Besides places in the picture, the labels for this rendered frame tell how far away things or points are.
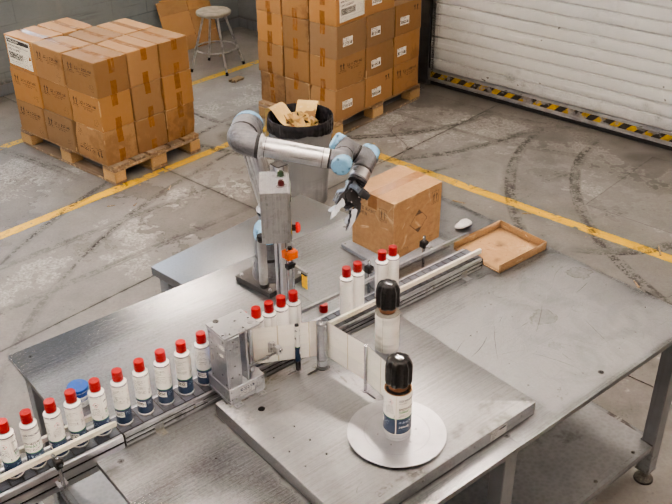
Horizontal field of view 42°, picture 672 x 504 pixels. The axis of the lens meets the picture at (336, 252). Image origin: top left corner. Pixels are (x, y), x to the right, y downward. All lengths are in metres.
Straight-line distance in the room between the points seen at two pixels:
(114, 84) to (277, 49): 1.50
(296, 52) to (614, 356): 4.38
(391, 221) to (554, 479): 1.21
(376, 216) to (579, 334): 0.94
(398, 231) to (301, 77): 3.57
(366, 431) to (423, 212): 1.24
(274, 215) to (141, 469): 0.90
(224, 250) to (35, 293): 1.78
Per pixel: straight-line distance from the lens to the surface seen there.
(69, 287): 5.31
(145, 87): 6.44
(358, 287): 3.22
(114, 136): 6.36
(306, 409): 2.85
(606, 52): 7.17
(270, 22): 7.11
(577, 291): 3.61
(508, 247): 3.84
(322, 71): 6.85
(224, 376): 2.84
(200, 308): 3.45
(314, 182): 5.81
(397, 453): 2.69
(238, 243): 3.86
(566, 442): 3.81
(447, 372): 3.01
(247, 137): 3.28
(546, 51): 7.42
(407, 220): 3.63
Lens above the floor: 2.74
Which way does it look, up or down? 31 degrees down
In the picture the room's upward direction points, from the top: 1 degrees counter-clockwise
